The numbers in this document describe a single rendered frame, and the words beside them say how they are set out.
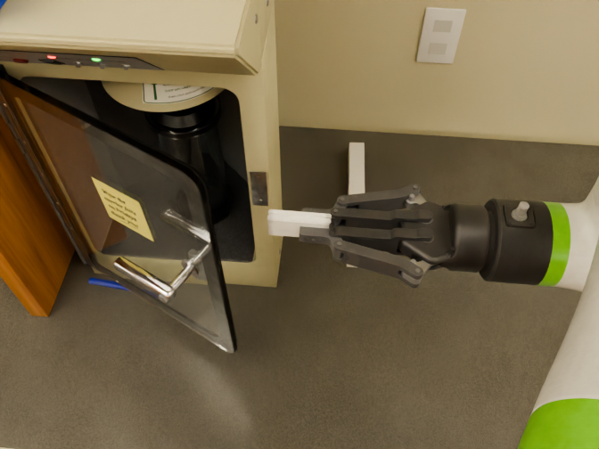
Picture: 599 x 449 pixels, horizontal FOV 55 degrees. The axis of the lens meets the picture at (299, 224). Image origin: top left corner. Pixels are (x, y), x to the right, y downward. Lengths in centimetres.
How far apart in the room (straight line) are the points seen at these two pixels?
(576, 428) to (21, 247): 78
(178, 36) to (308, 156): 71
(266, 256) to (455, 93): 54
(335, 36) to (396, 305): 51
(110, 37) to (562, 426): 43
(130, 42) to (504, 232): 40
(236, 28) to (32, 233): 57
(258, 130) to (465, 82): 60
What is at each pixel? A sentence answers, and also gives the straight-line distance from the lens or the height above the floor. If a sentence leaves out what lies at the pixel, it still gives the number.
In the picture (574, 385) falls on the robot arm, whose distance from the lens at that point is 39.
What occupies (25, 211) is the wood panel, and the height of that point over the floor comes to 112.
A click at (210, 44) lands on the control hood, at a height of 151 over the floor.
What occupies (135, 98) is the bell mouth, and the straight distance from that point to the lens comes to 74.
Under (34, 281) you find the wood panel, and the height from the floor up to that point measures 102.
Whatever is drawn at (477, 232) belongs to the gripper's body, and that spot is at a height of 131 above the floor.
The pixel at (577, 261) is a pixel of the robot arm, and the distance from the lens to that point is 65.
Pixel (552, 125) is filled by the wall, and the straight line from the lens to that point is 132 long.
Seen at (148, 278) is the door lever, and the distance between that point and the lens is 71.
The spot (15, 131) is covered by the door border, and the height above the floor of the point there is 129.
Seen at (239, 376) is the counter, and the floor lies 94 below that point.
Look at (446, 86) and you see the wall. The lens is 121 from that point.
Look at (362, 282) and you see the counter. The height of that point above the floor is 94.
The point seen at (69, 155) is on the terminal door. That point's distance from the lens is 72.
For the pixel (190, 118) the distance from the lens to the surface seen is 81.
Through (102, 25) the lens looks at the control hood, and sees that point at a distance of 53.
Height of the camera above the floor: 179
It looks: 53 degrees down
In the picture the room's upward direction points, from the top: straight up
